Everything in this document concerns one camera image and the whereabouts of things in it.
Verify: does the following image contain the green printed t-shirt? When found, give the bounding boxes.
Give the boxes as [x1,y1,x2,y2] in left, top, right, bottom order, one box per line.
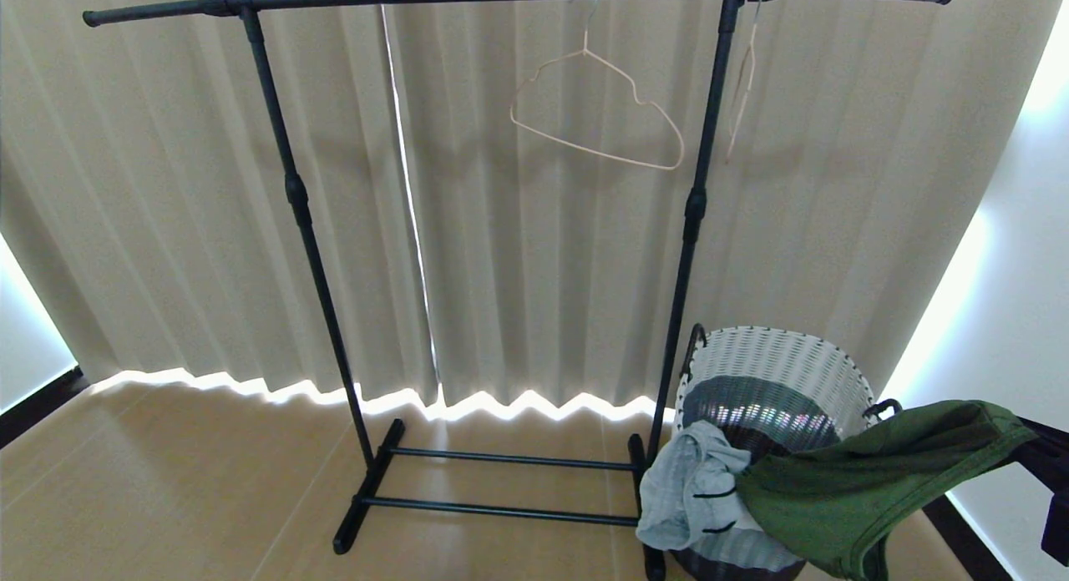
[735,400,1039,581]

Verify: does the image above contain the pink clothes hanger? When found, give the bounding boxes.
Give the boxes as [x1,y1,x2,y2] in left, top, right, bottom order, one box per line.
[725,0,768,166]
[509,0,686,171]

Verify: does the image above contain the pale grey garment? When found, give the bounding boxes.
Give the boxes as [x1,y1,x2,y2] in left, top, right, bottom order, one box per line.
[636,420,804,572]

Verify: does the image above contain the white laundry basket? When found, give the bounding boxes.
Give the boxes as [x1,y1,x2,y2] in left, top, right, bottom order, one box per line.
[668,322,904,581]

